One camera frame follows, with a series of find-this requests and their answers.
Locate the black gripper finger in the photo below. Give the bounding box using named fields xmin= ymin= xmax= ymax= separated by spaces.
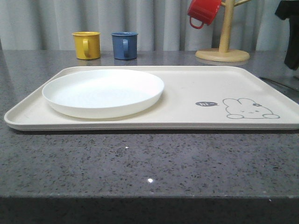
xmin=275 ymin=0 xmax=299 ymax=70

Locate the silver fork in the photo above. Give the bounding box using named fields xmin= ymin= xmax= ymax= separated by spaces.
xmin=259 ymin=77 xmax=299 ymax=91

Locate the white round plate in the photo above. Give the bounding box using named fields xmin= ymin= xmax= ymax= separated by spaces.
xmin=42 ymin=69 xmax=164 ymax=119

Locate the wooden mug tree stand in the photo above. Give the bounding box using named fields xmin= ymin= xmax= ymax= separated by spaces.
xmin=195 ymin=0 xmax=250 ymax=63

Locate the red mug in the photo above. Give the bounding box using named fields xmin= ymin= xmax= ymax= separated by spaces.
xmin=187 ymin=0 xmax=221 ymax=29

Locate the blue mug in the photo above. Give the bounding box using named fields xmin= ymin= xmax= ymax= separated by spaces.
xmin=111 ymin=32 xmax=138 ymax=60

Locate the yellow mug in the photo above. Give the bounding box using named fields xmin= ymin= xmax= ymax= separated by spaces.
xmin=72 ymin=31 xmax=100 ymax=60

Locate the grey curtain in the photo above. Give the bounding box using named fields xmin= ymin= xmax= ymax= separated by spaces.
xmin=0 ymin=0 xmax=289 ymax=51

